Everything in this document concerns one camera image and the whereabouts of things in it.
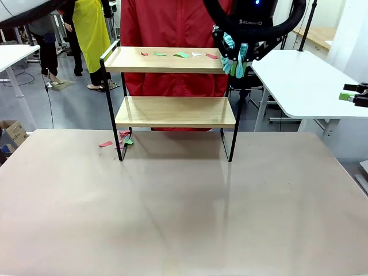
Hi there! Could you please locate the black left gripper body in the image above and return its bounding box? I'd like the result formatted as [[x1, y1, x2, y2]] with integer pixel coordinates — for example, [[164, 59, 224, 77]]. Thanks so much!
[[231, 0, 278, 28]]

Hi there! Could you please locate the two-tier wooden metal shelf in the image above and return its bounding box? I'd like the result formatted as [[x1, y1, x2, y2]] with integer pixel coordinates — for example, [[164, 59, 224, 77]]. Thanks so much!
[[99, 39, 240, 163]]

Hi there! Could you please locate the white rounded-corner table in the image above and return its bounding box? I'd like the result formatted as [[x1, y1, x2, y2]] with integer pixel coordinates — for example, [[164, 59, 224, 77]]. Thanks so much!
[[250, 49, 368, 139]]

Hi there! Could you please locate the light wooden desk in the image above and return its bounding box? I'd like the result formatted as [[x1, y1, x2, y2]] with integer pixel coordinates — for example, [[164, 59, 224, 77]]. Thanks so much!
[[292, 26, 337, 52]]

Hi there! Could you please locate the person with yellow apron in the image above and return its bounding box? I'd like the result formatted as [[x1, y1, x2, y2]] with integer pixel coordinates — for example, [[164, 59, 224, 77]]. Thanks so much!
[[71, 0, 120, 93]]

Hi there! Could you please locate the figure in black trousers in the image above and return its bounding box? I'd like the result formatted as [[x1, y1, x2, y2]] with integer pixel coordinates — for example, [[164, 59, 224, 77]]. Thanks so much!
[[62, 8, 84, 77]]

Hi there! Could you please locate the white desk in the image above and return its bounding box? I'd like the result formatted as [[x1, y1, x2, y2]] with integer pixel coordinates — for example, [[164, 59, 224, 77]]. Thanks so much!
[[0, 44, 41, 130]]

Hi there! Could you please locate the large cardboard box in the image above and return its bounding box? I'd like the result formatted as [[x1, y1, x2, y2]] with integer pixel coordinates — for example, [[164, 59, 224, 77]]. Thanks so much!
[[0, 120, 29, 153]]

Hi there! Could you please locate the black camera stand pole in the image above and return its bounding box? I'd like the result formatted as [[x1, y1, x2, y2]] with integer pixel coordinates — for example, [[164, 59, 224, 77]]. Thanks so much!
[[297, 0, 319, 52]]

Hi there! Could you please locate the mannequin base plate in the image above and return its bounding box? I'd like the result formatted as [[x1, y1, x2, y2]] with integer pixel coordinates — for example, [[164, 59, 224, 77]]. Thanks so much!
[[47, 79, 76, 92]]

